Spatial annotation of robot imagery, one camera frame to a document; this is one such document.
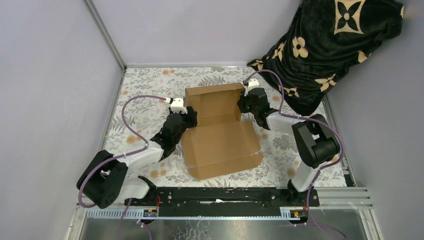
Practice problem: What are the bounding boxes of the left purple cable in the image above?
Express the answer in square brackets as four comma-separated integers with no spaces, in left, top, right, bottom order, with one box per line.
[77,95,173,240]

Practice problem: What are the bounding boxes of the brown cardboard box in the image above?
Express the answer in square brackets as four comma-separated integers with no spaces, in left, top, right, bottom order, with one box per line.
[181,82,263,180]

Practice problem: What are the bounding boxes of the aluminium frame rail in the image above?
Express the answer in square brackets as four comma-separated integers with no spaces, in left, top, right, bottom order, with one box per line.
[82,187,372,209]

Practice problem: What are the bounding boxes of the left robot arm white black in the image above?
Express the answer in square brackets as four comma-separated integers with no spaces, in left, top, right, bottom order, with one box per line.
[76,106,198,209]

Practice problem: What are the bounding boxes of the purple cable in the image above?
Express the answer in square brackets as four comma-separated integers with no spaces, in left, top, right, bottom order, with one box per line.
[243,69,347,240]
[77,95,173,240]

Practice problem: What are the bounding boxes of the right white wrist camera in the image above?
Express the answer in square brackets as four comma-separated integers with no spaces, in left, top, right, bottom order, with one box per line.
[242,78,260,97]

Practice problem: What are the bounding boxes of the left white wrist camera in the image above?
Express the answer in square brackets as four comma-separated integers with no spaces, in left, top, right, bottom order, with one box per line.
[165,96,188,114]

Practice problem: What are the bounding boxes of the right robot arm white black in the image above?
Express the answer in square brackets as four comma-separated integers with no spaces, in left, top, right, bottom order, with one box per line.
[237,87,341,206]

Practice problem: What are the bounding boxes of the black floral blanket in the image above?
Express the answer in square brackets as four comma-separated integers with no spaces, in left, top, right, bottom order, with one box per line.
[248,0,404,116]

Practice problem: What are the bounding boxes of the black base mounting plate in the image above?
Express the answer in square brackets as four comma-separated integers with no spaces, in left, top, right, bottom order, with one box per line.
[124,181,320,218]

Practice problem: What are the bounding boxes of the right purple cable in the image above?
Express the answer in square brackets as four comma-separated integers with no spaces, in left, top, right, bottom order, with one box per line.
[243,69,347,240]

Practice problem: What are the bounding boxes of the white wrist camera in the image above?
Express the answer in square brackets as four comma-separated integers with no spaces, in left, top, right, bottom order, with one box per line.
[242,78,260,97]
[165,96,188,114]

